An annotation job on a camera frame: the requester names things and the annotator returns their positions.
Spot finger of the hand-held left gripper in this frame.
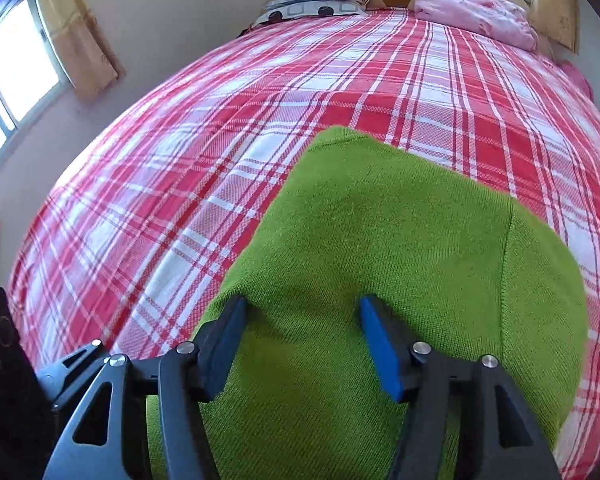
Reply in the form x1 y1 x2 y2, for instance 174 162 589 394
36 339 112 413

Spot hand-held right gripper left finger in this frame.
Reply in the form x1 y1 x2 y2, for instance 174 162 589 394
42 294 248 480

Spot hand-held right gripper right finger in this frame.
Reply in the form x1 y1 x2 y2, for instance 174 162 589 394
357 294 563 480

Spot green knit sweater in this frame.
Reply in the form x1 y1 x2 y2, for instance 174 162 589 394
147 126 590 480

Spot red plaid bedsheet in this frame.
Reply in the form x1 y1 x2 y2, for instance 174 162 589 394
7 7 600 480

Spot beige patterned curtain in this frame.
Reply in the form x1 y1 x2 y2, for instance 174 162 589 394
530 0 581 55
34 0 127 102

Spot grey patterned pillow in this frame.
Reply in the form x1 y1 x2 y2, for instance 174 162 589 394
250 0 371 31

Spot pink floral pillow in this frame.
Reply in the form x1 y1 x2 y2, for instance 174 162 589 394
414 0 540 52

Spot side wall window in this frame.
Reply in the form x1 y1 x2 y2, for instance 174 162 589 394
0 0 73 191

